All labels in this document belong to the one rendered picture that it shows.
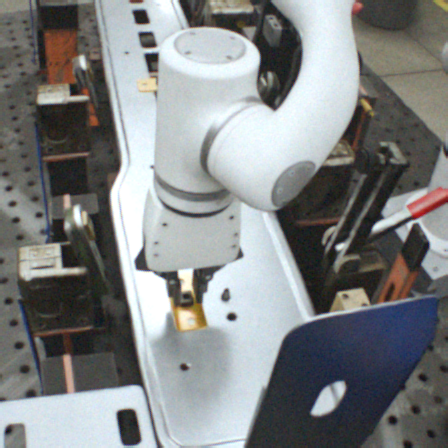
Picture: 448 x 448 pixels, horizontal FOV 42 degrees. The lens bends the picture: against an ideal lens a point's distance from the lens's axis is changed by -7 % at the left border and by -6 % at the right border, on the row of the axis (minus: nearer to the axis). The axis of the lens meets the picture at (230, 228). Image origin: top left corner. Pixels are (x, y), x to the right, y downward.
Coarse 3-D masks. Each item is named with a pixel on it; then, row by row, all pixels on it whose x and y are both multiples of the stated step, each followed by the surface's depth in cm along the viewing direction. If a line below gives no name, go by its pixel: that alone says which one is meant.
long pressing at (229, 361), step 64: (128, 0) 129; (128, 64) 110; (128, 128) 96; (128, 192) 86; (128, 256) 79; (256, 256) 81; (192, 320) 73; (256, 320) 74; (192, 384) 67; (256, 384) 68
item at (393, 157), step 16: (384, 144) 65; (368, 160) 63; (384, 160) 64; (400, 160) 63; (368, 176) 68; (384, 176) 64; (400, 176) 65; (368, 192) 69; (384, 192) 66; (352, 208) 71; (368, 208) 67; (352, 224) 72; (368, 224) 69; (336, 240) 75; (352, 240) 71
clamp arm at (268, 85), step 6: (264, 72) 94; (270, 72) 93; (264, 78) 94; (270, 78) 92; (276, 78) 93; (258, 84) 94; (264, 84) 93; (270, 84) 92; (276, 84) 93; (258, 90) 94; (264, 90) 94; (270, 90) 93; (276, 90) 93; (264, 96) 94; (270, 96) 94; (276, 96) 94; (264, 102) 95; (270, 102) 95; (270, 108) 96
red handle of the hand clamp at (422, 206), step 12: (432, 192) 72; (444, 192) 71; (408, 204) 73; (420, 204) 72; (432, 204) 71; (396, 216) 73; (408, 216) 72; (420, 216) 72; (384, 228) 73; (396, 228) 73; (372, 240) 74; (336, 252) 74
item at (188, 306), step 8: (184, 280) 76; (184, 288) 76; (192, 288) 76; (184, 296) 74; (192, 296) 74; (184, 304) 73; (192, 304) 74; (200, 304) 74; (176, 312) 73; (184, 312) 73; (192, 312) 73; (200, 312) 73; (176, 320) 72; (184, 320) 72; (200, 320) 72; (176, 328) 71; (184, 328) 71; (192, 328) 72; (200, 328) 72
